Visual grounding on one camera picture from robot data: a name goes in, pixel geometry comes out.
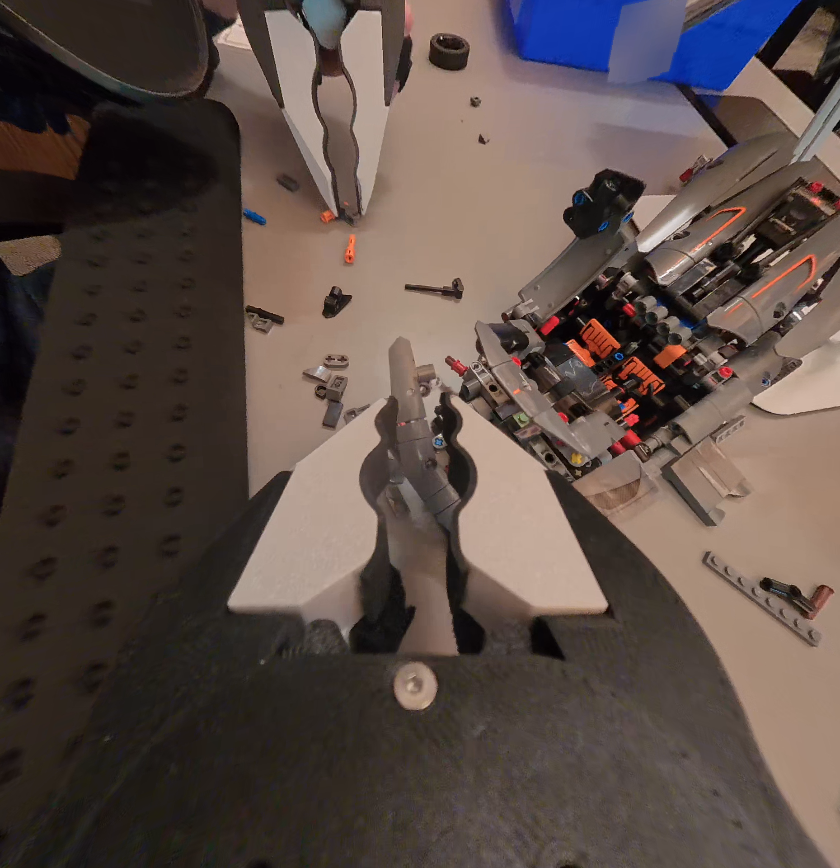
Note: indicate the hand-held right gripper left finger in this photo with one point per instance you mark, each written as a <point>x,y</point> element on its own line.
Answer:
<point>298,542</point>

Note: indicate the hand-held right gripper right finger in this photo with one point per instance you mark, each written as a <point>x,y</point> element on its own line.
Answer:
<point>528,542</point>

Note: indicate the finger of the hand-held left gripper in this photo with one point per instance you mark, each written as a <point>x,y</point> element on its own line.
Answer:
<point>372,81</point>
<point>291,81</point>

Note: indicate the grey lego panel strip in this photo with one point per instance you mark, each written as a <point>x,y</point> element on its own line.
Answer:
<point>409,420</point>

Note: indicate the grey lego car model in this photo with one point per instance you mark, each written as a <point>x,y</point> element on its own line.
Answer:
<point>664,339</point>

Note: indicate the small black lego tyre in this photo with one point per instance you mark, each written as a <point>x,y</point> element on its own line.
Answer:
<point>450,51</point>

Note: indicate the small dark grey lego piece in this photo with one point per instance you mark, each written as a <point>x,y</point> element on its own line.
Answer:
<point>288,182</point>

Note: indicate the black lego tile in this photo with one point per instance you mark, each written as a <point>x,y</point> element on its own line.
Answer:
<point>332,413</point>

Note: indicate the blue lego pin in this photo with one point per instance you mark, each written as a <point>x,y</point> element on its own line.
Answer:
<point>254,216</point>

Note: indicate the grey studded lego plate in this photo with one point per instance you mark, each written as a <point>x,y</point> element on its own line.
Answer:
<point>336,388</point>

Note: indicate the orange lego pin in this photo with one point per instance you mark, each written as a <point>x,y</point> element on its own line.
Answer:
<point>350,249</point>

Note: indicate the grey lego slope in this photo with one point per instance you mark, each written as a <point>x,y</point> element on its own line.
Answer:
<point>317,374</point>

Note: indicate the grey lego tile panel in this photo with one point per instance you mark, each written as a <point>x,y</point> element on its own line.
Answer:
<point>704,481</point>

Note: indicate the thin black lego rod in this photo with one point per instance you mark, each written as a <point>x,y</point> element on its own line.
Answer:
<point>433,288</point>

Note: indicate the small grey lego plate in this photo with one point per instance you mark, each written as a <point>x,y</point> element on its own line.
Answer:
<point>262,324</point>

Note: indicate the black lego slope piece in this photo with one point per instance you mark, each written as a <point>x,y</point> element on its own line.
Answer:
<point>336,303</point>

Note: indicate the brown lego axle pin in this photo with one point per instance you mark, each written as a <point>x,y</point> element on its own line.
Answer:
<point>822,601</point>

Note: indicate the long thin grey studded plate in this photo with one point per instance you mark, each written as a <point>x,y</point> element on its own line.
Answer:
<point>738,583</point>

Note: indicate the dark perforated panel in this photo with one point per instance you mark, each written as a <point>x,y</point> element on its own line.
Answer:
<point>121,407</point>

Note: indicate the bright blue object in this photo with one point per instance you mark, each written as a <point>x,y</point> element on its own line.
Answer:
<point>596,34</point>

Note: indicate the black axle connector piece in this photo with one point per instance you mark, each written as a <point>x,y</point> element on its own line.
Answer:
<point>786,593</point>

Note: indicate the grey metal bar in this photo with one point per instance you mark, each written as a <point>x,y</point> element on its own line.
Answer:
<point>823,115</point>

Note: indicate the grey lego frame plate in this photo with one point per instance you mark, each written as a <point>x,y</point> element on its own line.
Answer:
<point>356,413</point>

